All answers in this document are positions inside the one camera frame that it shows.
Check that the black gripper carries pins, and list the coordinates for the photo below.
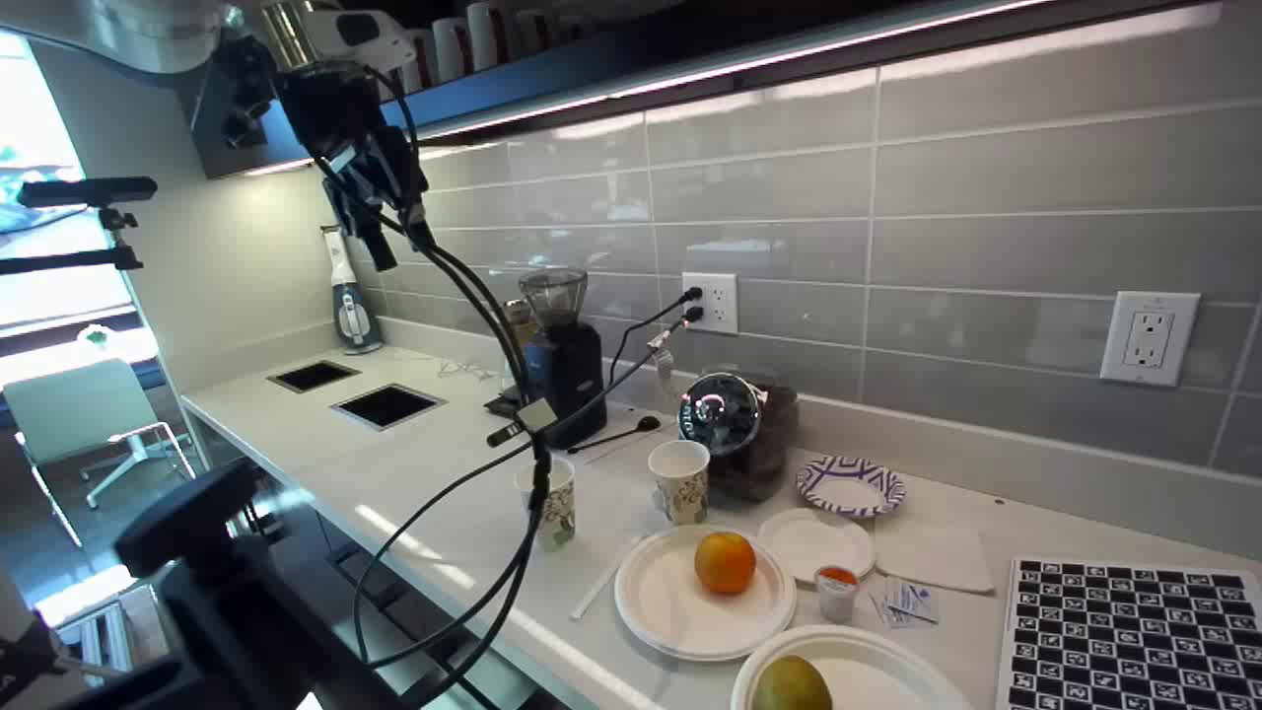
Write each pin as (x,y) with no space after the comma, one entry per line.
(382,170)

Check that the black coffee grinder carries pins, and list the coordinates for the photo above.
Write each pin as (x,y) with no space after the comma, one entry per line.
(573,375)

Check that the under-shelf light strip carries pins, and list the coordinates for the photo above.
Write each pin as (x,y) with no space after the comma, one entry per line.
(737,102)

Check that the small red sauce cup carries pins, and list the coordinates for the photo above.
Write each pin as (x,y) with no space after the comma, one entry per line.
(839,592)

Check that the clear soap dispenser bottle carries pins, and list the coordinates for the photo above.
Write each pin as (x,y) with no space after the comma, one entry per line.
(354,319)

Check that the brown glass jar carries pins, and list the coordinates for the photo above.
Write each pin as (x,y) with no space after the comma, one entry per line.
(521,320)

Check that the white outlet with plugs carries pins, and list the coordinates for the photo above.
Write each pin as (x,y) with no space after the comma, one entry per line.
(724,307)

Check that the chrome round kettle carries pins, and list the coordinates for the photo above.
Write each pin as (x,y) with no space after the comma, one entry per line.
(721,412)

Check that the white plastic straw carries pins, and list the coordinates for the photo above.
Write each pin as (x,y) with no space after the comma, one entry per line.
(594,592)

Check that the black tripod stand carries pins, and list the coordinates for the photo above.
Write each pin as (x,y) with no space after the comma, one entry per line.
(212,617)

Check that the orange fruit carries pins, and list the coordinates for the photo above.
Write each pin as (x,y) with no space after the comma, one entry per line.
(724,563)

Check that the large white paper plate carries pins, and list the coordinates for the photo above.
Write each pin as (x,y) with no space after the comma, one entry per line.
(672,614)

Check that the small white paper plate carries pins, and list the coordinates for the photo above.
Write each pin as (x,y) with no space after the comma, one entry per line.
(809,538)

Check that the blue patterned paper plate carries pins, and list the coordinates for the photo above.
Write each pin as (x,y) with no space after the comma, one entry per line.
(849,488)

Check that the green mango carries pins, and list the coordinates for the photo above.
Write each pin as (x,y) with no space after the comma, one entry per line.
(792,683)

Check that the white paper napkin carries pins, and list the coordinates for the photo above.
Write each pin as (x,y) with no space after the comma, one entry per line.
(933,554)

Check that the small sauce packet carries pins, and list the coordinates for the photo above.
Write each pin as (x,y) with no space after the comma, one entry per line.
(910,600)

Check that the white paper bowl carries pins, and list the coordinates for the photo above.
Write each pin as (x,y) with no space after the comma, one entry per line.
(889,672)

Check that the black white calibration checkerboard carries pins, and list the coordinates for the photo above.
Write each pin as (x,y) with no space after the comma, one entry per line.
(1131,638)

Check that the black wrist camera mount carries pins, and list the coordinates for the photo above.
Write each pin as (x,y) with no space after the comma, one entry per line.
(329,104)

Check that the dark wall shelf unit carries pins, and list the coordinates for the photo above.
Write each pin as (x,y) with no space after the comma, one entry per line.
(594,66)

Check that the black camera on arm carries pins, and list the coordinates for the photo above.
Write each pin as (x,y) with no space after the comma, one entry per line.
(84,192)

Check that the white empty wall outlet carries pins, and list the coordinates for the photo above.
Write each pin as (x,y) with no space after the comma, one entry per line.
(1151,336)

